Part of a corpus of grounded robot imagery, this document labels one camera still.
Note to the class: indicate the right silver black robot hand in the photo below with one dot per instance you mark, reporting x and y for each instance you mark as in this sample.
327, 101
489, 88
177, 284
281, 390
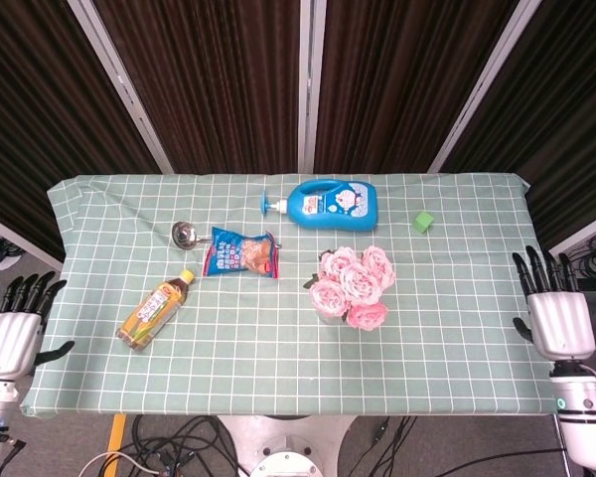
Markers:
561, 325

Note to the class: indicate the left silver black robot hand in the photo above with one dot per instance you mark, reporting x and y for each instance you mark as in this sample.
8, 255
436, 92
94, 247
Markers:
7, 345

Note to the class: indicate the pink artificial flower bouquet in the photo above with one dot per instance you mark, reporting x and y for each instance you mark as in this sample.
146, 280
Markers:
357, 283

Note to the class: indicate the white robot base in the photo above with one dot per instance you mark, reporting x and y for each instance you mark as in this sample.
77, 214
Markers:
285, 447

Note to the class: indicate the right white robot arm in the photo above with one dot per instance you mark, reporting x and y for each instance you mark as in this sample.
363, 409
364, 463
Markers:
583, 412

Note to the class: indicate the clear glass cup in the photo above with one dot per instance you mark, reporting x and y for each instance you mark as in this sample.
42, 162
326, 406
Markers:
332, 319

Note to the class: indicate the yellow floor strip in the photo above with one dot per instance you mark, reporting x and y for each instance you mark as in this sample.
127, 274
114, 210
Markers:
116, 432

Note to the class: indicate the yellow capped tea bottle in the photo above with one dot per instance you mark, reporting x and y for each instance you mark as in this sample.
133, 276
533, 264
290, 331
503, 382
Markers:
151, 313

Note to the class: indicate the green cube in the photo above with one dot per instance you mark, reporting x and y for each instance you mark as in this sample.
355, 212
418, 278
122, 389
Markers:
423, 221

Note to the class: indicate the metal ladle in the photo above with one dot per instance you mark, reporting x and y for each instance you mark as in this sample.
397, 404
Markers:
185, 234

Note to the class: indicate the dark ribbed partition panel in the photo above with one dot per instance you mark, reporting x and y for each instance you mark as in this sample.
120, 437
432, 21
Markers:
402, 74
566, 99
203, 74
40, 99

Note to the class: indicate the blue snack bag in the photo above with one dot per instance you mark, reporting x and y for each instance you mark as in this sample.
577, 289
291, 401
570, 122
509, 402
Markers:
238, 256

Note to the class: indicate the blue pump detergent bottle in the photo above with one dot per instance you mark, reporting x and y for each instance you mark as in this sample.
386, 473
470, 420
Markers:
328, 206

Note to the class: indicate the green checked tablecloth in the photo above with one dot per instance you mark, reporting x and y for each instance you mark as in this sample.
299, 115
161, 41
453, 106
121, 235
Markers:
278, 367

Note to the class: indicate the grey partition base rail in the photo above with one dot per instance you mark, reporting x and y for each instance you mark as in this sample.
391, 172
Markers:
20, 239
586, 232

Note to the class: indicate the grey metal partition post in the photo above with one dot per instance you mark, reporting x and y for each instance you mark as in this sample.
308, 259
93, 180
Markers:
487, 84
119, 84
310, 84

